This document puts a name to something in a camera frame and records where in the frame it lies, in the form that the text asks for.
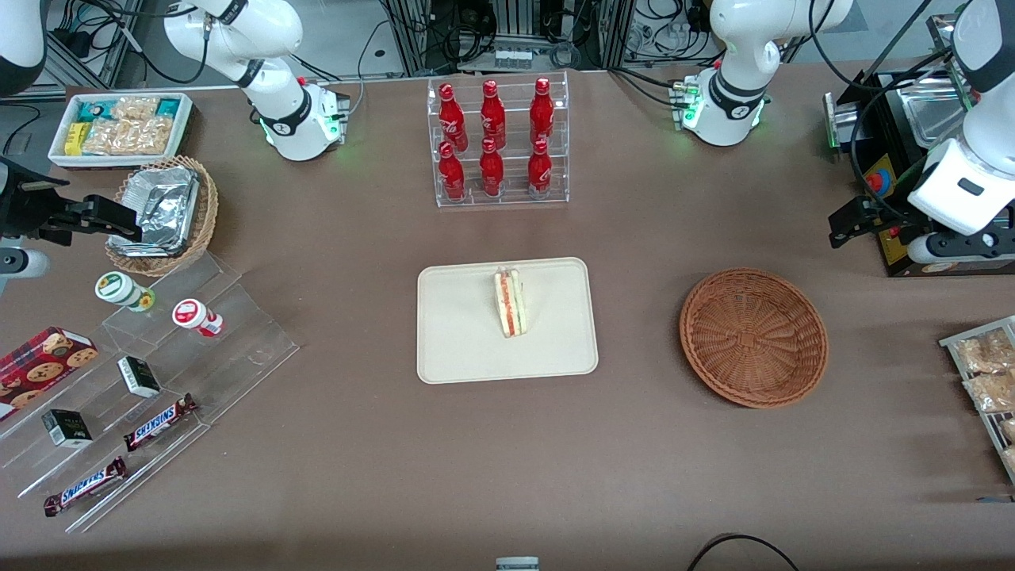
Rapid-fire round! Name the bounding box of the large clear cracker bag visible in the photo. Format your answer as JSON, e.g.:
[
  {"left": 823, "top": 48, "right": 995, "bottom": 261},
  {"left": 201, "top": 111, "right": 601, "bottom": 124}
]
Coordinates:
[{"left": 83, "top": 117, "right": 174, "bottom": 156}]

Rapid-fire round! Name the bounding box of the green lid yogurt cup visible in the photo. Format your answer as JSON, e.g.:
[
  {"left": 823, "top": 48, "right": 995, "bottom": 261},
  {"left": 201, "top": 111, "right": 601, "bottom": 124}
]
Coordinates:
[{"left": 94, "top": 271, "right": 156, "bottom": 312}]

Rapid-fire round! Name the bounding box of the bagged fried snack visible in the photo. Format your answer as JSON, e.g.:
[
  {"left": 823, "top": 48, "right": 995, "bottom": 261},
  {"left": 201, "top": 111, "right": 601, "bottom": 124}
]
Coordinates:
[
  {"left": 963, "top": 371, "right": 1015, "bottom": 414},
  {"left": 954, "top": 330, "right": 1015, "bottom": 374}
]

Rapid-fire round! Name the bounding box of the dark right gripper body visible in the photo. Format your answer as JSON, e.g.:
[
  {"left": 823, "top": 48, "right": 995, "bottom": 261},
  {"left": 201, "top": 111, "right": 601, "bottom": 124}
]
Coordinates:
[{"left": 0, "top": 155, "right": 71, "bottom": 239}]

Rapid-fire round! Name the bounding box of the beige plastic tray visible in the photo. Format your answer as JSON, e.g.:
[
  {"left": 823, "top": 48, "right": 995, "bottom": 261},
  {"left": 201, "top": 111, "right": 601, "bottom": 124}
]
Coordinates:
[{"left": 416, "top": 256, "right": 599, "bottom": 385}]

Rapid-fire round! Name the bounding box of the triangular sandwich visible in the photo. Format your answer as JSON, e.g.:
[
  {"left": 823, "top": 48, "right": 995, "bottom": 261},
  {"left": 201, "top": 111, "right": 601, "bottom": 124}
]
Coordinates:
[{"left": 493, "top": 267, "right": 527, "bottom": 339}]

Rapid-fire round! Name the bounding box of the black floor cable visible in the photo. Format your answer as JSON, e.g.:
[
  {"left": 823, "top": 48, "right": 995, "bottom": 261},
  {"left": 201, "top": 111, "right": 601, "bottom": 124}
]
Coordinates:
[{"left": 686, "top": 534, "right": 802, "bottom": 571}]

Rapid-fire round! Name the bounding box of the red cookie box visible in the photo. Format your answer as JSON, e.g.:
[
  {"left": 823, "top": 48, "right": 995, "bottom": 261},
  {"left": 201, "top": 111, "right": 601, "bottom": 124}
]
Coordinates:
[{"left": 0, "top": 326, "right": 99, "bottom": 421}]

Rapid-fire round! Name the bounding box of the clear acrylic bottle rack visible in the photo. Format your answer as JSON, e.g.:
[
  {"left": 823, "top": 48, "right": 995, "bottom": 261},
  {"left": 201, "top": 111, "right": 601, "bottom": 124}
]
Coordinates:
[{"left": 427, "top": 70, "right": 570, "bottom": 209}]

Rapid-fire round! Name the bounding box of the white plastic snack bin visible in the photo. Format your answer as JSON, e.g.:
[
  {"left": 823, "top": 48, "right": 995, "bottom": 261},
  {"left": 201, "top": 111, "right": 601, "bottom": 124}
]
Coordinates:
[{"left": 48, "top": 91, "right": 194, "bottom": 171}]

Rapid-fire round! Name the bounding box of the light wicker basket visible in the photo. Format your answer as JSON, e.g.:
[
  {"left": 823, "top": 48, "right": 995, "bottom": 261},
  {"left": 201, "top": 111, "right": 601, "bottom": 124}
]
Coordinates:
[{"left": 105, "top": 155, "right": 220, "bottom": 278}]

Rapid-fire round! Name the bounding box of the clear acrylic stepped stand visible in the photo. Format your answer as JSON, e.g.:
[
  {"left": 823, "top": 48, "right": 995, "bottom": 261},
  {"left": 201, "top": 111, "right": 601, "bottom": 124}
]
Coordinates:
[{"left": 0, "top": 251, "right": 301, "bottom": 534}]

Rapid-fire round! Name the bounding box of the Snickers chocolate bar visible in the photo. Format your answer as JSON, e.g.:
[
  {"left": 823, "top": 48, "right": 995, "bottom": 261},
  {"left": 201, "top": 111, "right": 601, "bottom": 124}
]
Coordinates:
[
  {"left": 43, "top": 456, "right": 128, "bottom": 518},
  {"left": 123, "top": 393, "right": 199, "bottom": 453}
]

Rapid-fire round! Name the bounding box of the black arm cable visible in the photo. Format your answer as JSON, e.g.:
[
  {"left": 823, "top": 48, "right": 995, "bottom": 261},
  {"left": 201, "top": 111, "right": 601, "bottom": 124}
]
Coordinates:
[{"left": 847, "top": 75, "right": 964, "bottom": 227}]

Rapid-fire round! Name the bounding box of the red cola bottle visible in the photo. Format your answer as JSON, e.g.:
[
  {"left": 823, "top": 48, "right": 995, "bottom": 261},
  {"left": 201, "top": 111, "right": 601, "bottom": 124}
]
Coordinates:
[
  {"left": 439, "top": 83, "right": 469, "bottom": 153},
  {"left": 527, "top": 139, "right": 553, "bottom": 197},
  {"left": 480, "top": 79, "right": 507, "bottom": 151},
  {"left": 530, "top": 77, "right": 555, "bottom": 148},
  {"left": 479, "top": 138, "right": 505, "bottom": 197},
  {"left": 439, "top": 141, "right": 466, "bottom": 201}
]

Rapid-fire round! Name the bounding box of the round brown wicker basket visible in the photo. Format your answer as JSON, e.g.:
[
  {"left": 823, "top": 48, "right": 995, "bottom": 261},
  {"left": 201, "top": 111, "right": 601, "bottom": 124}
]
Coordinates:
[{"left": 679, "top": 267, "right": 830, "bottom": 410}]

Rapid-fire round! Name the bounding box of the red lid yogurt cup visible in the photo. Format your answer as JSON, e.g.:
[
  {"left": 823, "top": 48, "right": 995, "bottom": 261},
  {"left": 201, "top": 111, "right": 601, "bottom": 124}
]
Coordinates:
[{"left": 172, "top": 298, "right": 224, "bottom": 338}]

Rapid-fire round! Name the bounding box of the small black box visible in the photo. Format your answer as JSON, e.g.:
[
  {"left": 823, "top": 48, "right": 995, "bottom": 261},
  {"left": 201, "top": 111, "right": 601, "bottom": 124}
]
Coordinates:
[
  {"left": 41, "top": 408, "right": 94, "bottom": 449},
  {"left": 117, "top": 355, "right": 162, "bottom": 399}
]

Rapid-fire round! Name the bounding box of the aluminium foil tray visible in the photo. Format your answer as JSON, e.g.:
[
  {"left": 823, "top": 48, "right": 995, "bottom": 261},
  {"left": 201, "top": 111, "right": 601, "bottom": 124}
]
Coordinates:
[{"left": 111, "top": 165, "right": 201, "bottom": 259}]

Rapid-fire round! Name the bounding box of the small clear cracker bag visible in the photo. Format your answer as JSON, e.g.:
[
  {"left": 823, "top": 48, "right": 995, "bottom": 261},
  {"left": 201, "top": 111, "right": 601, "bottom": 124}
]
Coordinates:
[{"left": 111, "top": 95, "right": 159, "bottom": 121}]

